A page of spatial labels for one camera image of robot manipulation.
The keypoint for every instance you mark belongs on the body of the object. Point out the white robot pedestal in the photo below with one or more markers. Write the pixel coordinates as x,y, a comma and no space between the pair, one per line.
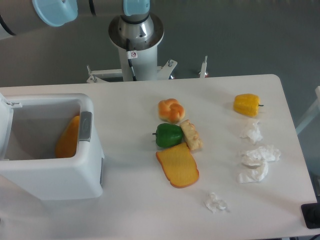
145,65

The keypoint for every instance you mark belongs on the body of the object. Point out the small crumpled white tissue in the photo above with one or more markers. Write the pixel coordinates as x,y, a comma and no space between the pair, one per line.
215,204

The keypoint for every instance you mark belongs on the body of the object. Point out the crumpled white tissue middle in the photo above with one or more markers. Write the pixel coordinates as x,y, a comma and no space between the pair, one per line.
260,155

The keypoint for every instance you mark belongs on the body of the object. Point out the white trash can lid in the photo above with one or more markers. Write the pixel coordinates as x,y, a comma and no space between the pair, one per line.
6,118

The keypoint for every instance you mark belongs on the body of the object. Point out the green bell pepper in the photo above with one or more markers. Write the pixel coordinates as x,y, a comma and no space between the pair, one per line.
168,135

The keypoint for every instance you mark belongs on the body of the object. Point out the orange toast slice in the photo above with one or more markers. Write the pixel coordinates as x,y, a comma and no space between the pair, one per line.
178,165

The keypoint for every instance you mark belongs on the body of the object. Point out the crumpled white tissue top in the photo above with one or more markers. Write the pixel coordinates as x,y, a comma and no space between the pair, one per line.
251,131

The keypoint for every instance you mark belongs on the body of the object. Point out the orange bread slice in bin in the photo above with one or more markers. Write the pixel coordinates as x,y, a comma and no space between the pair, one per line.
66,145

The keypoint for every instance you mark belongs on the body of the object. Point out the crumpled white tissue lower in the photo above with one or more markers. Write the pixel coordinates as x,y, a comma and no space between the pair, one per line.
254,172

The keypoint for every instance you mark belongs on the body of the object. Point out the beige pastry piece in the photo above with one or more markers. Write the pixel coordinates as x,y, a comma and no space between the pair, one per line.
191,136

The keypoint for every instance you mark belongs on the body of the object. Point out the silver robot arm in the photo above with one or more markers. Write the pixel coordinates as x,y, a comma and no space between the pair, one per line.
22,16

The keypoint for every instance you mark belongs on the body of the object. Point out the yellow bell pepper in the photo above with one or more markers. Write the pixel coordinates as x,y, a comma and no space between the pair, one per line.
247,104

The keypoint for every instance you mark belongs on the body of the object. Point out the white trash can body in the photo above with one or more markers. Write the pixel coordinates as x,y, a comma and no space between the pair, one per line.
30,161

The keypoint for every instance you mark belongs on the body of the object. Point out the white frame at right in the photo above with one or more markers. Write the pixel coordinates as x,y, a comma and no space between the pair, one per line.
310,113

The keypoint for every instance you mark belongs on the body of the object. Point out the black device at edge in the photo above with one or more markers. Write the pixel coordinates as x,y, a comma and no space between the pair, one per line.
311,215

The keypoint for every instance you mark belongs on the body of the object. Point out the knotted bread roll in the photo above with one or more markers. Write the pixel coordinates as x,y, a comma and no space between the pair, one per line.
171,111

